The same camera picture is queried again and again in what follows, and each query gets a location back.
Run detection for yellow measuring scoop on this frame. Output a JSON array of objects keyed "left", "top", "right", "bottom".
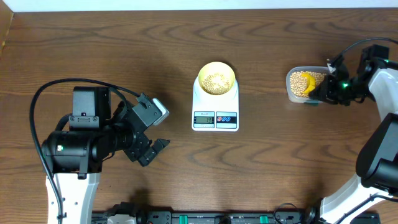
[{"left": 302, "top": 73, "right": 316, "bottom": 95}]

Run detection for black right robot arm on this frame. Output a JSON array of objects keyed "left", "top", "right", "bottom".
[{"left": 303, "top": 45, "right": 397, "bottom": 223}]

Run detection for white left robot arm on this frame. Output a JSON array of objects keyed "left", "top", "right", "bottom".
[{"left": 42, "top": 86, "right": 169, "bottom": 223}]

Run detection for white digital kitchen scale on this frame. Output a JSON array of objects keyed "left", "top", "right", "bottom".
[{"left": 192, "top": 77, "right": 239, "bottom": 132}]

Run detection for soybeans in bowl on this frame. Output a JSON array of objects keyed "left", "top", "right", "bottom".
[{"left": 201, "top": 73, "right": 232, "bottom": 95}]

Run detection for yellow bowl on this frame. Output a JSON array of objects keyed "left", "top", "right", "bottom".
[{"left": 198, "top": 62, "right": 236, "bottom": 95}]

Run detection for clear plastic container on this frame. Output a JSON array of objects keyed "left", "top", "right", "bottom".
[{"left": 286, "top": 66, "right": 331, "bottom": 104}]

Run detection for soybeans in container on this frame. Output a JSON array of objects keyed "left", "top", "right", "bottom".
[{"left": 290, "top": 71, "right": 326, "bottom": 98}]

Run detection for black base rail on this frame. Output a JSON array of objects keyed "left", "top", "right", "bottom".
[{"left": 91, "top": 202, "right": 382, "bottom": 224}]

